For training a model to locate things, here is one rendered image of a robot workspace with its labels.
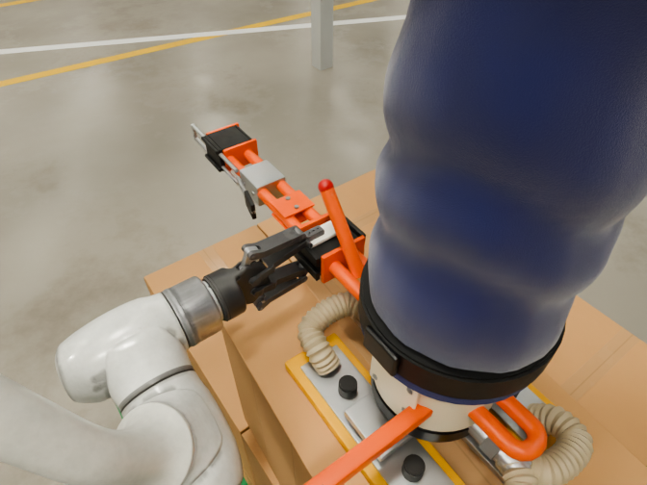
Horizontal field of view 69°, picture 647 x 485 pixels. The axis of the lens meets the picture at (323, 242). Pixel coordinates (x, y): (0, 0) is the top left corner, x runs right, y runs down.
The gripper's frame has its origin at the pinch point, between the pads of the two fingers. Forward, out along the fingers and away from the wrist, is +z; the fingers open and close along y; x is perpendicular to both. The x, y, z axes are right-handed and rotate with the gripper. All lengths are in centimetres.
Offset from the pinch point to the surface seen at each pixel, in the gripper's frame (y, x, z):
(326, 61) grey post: 103, -242, 182
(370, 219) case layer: 54, -42, 51
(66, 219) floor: 108, -180, -32
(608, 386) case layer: 53, 40, 59
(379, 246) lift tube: -21.9, 21.4, -8.9
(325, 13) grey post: 68, -242, 181
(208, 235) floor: 108, -126, 21
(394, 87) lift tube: -39.0, 21.9, -10.0
